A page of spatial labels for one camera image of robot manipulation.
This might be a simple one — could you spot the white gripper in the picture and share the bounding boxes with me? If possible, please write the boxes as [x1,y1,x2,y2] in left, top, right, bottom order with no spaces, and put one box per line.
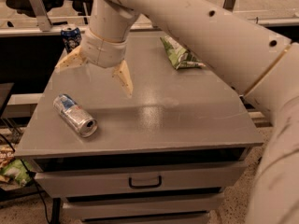
[54,28,134,97]

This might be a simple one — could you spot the silver redbull can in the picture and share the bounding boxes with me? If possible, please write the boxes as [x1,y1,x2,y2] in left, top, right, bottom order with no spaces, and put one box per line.
[53,94,98,138]

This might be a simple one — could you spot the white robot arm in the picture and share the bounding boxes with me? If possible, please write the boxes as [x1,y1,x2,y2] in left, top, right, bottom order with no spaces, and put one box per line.
[58,0,299,224]

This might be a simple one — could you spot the dark blue soda can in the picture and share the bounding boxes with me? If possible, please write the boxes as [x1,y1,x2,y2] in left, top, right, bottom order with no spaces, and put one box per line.
[61,24,81,53]

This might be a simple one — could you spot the green chip bag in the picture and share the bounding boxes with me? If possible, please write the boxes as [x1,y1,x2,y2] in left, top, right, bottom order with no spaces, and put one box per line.
[160,35,205,70]

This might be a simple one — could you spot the snack bags on floor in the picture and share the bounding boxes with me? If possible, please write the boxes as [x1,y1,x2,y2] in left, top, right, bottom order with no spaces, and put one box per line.
[0,147,32,187]

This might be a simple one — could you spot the left metal bracket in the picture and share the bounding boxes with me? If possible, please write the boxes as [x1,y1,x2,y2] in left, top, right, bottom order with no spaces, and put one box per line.
[29,0,52,32]

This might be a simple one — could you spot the black drawer handle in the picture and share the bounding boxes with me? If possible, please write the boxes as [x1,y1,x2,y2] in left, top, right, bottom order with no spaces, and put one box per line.
[128,175,163,189]

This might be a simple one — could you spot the black floor cable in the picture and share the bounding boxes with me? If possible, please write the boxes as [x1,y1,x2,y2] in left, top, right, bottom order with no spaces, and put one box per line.
[0,133,52,224]

